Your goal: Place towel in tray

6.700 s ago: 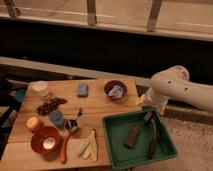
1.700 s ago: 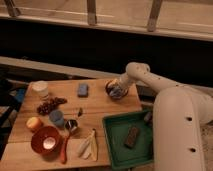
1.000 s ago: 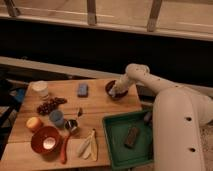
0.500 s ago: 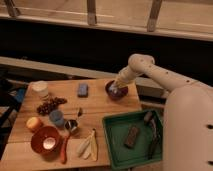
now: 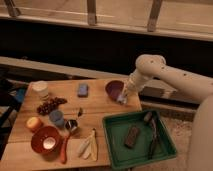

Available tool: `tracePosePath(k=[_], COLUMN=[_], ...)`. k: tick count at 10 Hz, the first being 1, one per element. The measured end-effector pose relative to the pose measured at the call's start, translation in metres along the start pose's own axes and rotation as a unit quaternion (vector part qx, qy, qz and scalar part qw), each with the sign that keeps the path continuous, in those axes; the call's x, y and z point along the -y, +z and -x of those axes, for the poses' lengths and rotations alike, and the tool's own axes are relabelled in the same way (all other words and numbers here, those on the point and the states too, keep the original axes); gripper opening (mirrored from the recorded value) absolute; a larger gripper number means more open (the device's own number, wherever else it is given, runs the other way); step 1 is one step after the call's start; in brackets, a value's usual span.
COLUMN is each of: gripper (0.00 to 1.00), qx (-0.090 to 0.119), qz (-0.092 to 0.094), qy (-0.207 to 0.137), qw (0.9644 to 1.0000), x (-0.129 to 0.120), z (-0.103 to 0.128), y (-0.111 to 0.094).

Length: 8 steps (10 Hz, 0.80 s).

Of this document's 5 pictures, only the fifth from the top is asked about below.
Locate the bunch of dark grapes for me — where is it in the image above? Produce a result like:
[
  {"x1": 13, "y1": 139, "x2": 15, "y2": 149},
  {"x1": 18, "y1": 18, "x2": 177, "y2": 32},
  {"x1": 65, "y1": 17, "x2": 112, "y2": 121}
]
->
[{"x1": 37, "y1": 97, "x2": 67, "y2": 115}]

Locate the small dark leaf piece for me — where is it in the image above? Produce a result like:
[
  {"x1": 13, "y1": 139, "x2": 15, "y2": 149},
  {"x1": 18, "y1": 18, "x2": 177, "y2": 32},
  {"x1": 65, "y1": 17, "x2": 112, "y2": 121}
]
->
[{"x1": 77, "y1": 107, "x2": 83, "y2": 117}]

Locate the white towel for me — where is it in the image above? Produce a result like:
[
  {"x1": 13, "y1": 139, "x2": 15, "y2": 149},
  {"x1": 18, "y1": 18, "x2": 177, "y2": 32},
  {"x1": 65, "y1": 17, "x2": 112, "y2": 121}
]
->
[{"x1": 117, "y1": 95, "x2": 127, "y2": 104}]

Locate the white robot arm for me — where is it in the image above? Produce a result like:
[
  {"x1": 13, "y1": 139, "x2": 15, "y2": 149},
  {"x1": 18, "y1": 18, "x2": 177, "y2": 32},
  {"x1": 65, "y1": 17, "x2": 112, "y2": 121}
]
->
[{"x1": 123, "y1": 54, "x2": 213, "y2": 171}]

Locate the orange carrot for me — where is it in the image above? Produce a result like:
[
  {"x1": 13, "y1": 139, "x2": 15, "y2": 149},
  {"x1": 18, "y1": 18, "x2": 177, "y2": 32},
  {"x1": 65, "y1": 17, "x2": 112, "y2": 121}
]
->
[{"x1": 60, "y1": 134, "x2": 70, "y2": 164}]

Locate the dark tongs tool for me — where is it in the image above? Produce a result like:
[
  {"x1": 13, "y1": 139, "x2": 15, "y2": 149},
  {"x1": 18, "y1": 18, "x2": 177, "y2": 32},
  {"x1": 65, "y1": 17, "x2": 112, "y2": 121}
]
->
[{"x1": 148, "y1": 119, "x2": 159, "y2": 160}]

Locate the brown rectangular block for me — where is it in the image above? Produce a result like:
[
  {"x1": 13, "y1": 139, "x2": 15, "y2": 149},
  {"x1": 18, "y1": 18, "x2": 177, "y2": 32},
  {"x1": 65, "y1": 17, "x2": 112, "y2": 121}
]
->
[{"x1": 124, "y1": 126, "x2": 140, "y2": 148}]

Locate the blue cup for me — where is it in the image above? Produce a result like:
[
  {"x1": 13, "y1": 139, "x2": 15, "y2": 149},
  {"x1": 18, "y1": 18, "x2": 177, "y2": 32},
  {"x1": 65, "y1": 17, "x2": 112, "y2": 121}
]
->
[{"x1": 49, "y1": 110, "x2": 64, "y2": 127}]

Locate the green plastic tray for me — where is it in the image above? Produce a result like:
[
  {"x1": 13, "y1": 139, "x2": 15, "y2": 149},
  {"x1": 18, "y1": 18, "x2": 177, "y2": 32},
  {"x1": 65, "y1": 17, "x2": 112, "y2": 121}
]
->
[{"x1": 102, "y1": 110, "x2": 177, "y2": 170}]

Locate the blue sponge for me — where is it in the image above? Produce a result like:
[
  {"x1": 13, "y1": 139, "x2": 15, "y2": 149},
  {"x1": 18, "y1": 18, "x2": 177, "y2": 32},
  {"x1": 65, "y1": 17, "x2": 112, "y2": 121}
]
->
[{"x1": 77, "y1": 83, "x2": 88, "y2": 97}]

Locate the white cup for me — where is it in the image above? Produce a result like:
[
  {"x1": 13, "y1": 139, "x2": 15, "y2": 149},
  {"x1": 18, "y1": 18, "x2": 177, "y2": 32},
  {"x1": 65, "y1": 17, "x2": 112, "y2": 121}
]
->
[{"x1": 32, "y1": 81, "x2": 49, "y2": 100}]

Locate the orange bowl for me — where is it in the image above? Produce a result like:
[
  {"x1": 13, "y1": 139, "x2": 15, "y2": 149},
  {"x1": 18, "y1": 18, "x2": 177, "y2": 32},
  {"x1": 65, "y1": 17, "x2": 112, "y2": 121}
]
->
[{"x1": 31, "y1": 126, "x2": 61, "y2": 155}]

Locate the orange fruit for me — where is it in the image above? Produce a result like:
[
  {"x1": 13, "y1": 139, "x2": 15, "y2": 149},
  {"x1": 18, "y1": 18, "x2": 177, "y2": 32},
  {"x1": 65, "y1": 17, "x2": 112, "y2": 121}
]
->
[{"x1": 26, "y1": 117, "x2": 43, "y2": 132}]

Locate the small brown block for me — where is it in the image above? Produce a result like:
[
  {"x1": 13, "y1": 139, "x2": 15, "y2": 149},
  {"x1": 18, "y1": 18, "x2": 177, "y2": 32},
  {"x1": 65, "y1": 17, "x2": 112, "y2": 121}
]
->
[{"x1": 143, "y1": 112, "x2": 152, "y2": 123}]

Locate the purple bowl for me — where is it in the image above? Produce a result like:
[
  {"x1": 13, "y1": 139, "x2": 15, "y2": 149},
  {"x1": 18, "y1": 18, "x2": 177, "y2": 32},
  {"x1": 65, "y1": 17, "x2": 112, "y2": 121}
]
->
[{"x1": 105, "y1": 80, "x2": 124, "y2": 102}]

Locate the black chair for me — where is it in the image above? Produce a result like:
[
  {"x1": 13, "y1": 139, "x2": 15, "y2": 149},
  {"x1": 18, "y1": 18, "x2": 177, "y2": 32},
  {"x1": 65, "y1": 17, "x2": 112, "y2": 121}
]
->
[{"x1": 0, "y1": 68, "x2": 26, "y2": 159}]

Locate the metal measuring cup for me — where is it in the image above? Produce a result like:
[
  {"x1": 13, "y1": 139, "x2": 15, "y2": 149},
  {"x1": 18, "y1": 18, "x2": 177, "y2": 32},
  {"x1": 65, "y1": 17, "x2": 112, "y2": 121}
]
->
[{"x1": 65, "y1": 119, "x2": 78, "y2": 134}]

